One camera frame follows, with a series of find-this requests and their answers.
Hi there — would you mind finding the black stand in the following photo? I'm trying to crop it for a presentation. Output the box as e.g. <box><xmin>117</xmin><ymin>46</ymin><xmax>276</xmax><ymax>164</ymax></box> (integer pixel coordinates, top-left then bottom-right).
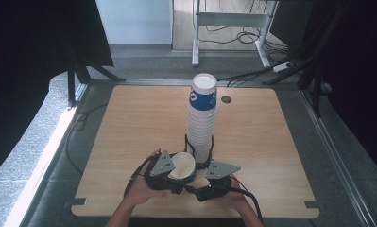
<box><xmin>263</xmin><ymin>0</ymin><xmax>354</xmax><ymax>118</ymax></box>
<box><xmin>66</xmin><ymin>53</ymin><xmax>127</xmax><ymax>108</ymax></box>

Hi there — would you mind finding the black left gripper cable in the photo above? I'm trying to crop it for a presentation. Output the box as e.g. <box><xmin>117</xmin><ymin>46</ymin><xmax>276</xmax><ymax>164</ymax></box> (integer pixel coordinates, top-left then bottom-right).
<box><xmin>123</xmin><ymin>151</ymin><xmax>162</xmax><ymax>198</ymax></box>

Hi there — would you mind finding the person's right hand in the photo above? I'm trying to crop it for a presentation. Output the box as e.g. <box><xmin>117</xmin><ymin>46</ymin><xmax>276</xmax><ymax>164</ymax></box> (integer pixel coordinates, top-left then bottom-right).
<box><xmin>222</xmin><ymin>174</ymin><xmax>251</xmax><ymax>211</ymax></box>

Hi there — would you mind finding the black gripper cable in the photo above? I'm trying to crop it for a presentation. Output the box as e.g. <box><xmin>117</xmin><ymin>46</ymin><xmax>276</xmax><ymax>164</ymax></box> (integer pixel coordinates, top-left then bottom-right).
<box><xmin>228</xmin><ymin>176</ymin><xmax>265</xmax><ymax>223</ymax></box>
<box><xmin>123</xmin><ymin>151</ymin><xmax>162</xmax><ymax>198</ymax></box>

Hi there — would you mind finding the person's left hand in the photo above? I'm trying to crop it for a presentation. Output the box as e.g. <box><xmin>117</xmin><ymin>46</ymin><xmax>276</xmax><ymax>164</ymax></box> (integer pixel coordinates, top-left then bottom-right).
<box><xmin>123</xmin><ymin>148</ymin><xmax>174</xmax><ymax>208</ymax></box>

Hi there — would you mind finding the black floor cable bundle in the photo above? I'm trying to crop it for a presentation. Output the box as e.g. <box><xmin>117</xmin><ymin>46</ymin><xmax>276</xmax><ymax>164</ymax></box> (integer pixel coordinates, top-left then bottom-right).
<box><xmin>198</xmin><ymin>0</ymin><xmax>291</xmax><ymax>56</ymax></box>

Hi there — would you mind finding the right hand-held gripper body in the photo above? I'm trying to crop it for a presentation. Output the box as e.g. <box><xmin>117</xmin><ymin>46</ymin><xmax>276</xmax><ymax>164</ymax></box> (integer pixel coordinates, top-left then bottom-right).
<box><xmin>194</xmin><ymin>160</ymin><xmax>242</xmax><ymax>203</ymax></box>

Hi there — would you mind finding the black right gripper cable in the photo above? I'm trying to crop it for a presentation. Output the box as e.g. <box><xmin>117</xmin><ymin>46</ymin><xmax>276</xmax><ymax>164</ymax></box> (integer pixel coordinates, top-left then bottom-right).
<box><xmin>228</xmin><ymin>176</ymin><xmax>265</xmax><ymax>223</ymax></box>

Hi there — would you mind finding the black power strip cable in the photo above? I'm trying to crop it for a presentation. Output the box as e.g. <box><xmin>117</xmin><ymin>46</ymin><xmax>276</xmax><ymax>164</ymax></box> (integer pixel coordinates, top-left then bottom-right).
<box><xmin>216</xmin><ymin>67</ymin><xmax>275</xmax><ymax>88</ymax></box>

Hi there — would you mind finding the stack of paper cups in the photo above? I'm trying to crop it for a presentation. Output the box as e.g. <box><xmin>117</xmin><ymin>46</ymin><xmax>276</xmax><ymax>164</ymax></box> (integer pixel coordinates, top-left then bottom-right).
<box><xmin>186</xmin><ymin>73</ymin><xmax>218</xmax><ymax>165</ymax></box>

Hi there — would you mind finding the thin black floor cable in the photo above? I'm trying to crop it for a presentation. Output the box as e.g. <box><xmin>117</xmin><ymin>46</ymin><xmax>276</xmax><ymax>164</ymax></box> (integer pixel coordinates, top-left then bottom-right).
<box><xmin>64</xmin><ymin>103</ymin><xmax>109</xmax><ymax>175</ymax></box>

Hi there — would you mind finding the white power strip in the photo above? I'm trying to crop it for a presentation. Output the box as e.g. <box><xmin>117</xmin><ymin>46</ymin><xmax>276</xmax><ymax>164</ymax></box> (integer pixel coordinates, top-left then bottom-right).
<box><xmin>272</xmin><ymin>61</ymin><xmax>294</xmax><ymax>73</ymax></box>

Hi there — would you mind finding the blue white paper cup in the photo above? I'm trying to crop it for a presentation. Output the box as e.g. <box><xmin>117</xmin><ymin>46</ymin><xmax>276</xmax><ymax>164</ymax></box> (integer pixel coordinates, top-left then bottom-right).
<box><xmin>169</xmin><ymin>151</ymin><xmax>197</xmax><ymax>185</ymax></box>

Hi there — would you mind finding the grey metal floor rail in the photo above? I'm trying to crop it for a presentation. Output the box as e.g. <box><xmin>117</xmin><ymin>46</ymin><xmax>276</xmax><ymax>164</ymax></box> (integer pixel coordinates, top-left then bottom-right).
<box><xmin>298</xmin><ymin>89</ymin><xmax>377</xmax><ymax>227</ymax></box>

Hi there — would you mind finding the black wire cup holder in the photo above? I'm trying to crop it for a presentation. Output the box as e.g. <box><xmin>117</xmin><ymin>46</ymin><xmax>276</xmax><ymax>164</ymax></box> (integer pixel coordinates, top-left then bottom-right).
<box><xmin>183</xmin><ymin>133</ymin><xmax>215</xmax><ymax>170</ymax></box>

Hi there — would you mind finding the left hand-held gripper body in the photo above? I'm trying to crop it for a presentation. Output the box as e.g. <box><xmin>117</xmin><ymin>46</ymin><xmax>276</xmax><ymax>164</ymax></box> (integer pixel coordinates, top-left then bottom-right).
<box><xmin>143</xmin><ymin>149</ymin><xmax>177</xmax><ymax>192</ymax></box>

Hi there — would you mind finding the white metal desk frame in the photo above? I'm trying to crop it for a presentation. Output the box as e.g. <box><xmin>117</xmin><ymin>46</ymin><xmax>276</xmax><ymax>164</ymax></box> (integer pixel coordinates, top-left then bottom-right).
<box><xmin>191</xmin><ymin>0</ymin><xmax>279</xmax><ymax>69</ymax></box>

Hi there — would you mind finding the dark curtain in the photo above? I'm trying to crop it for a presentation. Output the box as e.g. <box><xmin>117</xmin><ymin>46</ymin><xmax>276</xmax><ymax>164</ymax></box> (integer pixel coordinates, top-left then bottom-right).
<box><xmin>0</xmin><ymin>0</ymin><xmax>114</xmax><ymax>183</ymax></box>
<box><xmin>269</xmin><ymin>0</ymin><xmax>377</xmax><ymax>178</ymax></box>

